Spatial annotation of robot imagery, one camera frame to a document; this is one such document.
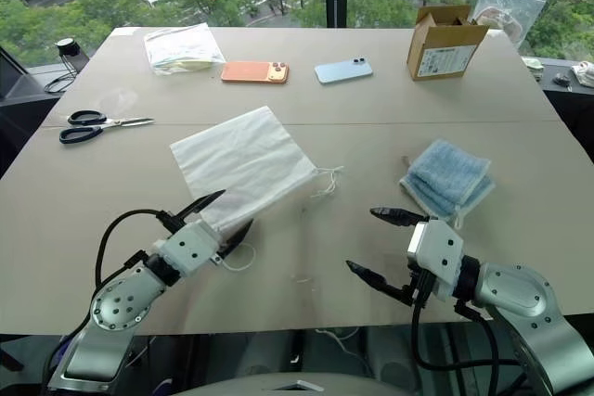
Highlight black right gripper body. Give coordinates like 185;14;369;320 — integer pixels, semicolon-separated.
402;263;436;308

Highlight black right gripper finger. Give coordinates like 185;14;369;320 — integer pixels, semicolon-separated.
345;260;413;308
368;205;432;230

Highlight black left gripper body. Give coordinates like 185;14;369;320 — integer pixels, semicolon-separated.
160;211;193;236

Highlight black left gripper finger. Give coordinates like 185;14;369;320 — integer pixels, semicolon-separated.
216;218;256;259
178;189;227;226

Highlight white drawstring bag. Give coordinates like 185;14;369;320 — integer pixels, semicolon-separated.
168;105;347;273

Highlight folded blue towel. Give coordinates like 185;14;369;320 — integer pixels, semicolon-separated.
398;137;497;231

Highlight plastic bag of papers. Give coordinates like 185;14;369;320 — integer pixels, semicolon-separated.
142;22;227;77

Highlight clear zip bag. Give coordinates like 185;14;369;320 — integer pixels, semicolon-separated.
471;0;547;50

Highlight orange smartphone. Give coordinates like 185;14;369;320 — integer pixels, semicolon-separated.
220;59;291;87

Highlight grey robot torso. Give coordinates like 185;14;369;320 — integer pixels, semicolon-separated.
174;369;389;396

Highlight light blue smartphone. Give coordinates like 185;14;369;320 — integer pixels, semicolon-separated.
313;56;374;86

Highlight open cardboard box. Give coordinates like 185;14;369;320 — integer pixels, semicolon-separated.
406;4;490;83

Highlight small black stand device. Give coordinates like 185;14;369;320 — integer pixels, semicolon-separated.
54;37;91;73

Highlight black angled panel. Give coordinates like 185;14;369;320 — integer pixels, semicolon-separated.
0;45;62;108

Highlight crumpled white cloth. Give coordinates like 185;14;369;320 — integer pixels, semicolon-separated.
571;60;594;87

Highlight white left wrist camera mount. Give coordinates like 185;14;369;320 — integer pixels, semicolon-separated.
154;220;222;277

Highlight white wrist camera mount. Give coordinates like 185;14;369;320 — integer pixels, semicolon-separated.
154;220;222;277
407;218;466;300

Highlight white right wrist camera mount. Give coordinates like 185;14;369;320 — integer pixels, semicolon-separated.
407;218;466;300

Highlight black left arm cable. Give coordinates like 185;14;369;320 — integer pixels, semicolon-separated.
94;208;178;298

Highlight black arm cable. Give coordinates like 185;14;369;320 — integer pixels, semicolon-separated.
94;208;178;298
411;275;528;372

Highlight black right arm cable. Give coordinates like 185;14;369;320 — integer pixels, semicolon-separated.
411;275;528;372

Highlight loose white string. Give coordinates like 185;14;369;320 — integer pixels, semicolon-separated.
317;325;361;360

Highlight black handled scissors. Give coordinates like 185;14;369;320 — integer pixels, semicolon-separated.
58;109;156;146

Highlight thin black looped cable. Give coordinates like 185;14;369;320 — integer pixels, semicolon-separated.
44;56;79;95

